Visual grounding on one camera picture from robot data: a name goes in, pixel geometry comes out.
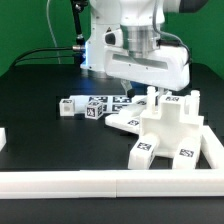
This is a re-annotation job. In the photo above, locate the white marker base sheet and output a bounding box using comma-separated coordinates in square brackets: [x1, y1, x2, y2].
[70, 95, 146, 114]

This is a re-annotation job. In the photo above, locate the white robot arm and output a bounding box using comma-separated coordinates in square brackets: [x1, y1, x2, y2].
[81, 0, 208, 97]

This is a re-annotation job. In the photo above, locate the white chair backrest frame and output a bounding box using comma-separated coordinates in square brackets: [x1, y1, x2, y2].
[105, 95, 147, 134]

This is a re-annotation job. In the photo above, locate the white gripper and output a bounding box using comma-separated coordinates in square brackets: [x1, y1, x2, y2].
[103, 28, 189, 99]

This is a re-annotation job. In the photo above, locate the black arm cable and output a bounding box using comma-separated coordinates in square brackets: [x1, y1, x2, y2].
[151, 0, 193, 66]

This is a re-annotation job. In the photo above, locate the white U-shaped fence frame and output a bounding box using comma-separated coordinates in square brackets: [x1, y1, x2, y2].
[0, 125, 224, 200]

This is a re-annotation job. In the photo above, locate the white cube nut with marker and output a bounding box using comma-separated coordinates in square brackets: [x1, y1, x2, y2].
[85, 100, 103, 120]

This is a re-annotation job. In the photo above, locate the white chair seat part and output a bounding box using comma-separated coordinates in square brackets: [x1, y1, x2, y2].
[139, 86, 204, 158]

